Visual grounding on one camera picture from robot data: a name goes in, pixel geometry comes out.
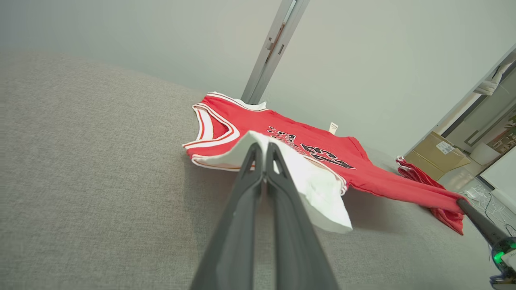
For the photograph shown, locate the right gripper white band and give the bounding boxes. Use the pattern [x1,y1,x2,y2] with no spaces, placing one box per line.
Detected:
[457,198,516,288]

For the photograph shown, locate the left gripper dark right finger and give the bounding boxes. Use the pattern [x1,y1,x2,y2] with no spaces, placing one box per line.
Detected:
[264,142,339,290]

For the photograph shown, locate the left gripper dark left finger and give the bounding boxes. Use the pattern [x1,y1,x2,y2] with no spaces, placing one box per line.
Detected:
[189,142,266,290]

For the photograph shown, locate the red shorts white trim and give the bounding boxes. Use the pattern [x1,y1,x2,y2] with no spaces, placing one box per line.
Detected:
[396,156,465,235]

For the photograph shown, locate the red white basketball jersey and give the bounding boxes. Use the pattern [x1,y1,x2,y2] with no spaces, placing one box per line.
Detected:
[182,92,468,234]

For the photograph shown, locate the white round bin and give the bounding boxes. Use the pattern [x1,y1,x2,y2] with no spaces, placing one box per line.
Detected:
[470,142,500,166]

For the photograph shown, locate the brown cardboard box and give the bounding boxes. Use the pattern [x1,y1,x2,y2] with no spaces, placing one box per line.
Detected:
[404,131,471,181]

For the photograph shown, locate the black floor cable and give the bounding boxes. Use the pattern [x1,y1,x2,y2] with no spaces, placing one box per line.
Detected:
[482,191,516,238]

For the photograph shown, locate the grey metal partition post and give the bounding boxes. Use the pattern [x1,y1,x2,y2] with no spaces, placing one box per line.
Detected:
[251,0,311,105]
[241,0,297,104]

